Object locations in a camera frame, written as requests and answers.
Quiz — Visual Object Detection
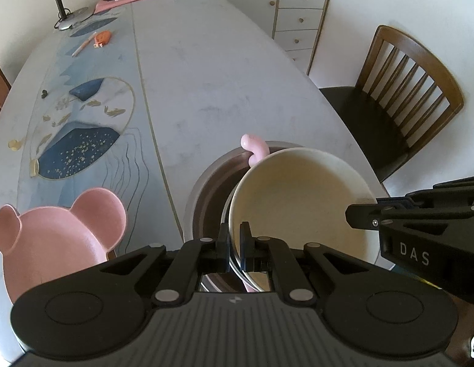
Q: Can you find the small orange plastic object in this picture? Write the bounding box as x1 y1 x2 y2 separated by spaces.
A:
93 31 113 49

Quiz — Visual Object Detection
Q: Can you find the wooden slat-back chair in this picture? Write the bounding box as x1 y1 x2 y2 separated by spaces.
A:
319 25 465 184

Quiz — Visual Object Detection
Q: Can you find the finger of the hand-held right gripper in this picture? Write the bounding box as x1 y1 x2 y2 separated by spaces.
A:
407 176 474 204
346 197 474 230

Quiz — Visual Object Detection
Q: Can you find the pink bear-shaped plate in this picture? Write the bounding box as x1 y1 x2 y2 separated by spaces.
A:
0 187 128 304

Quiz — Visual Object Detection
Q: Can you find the stainless steel bowl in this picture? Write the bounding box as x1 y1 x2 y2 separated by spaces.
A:
182 141 314 293

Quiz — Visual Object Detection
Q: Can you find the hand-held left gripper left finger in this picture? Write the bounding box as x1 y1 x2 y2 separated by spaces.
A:
100 222 231 306

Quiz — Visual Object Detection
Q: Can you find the white drawer cabinet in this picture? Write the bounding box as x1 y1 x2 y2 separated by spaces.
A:
214 0 333 76

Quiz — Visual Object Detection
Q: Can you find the grey desk lamp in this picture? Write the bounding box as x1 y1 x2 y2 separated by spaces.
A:
51 0 94 31

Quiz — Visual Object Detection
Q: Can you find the cream bowl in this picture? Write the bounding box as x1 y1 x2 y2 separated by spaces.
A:
228 147 379 272

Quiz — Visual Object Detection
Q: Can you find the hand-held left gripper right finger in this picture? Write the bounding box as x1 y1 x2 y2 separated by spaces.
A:
240 222 369 307

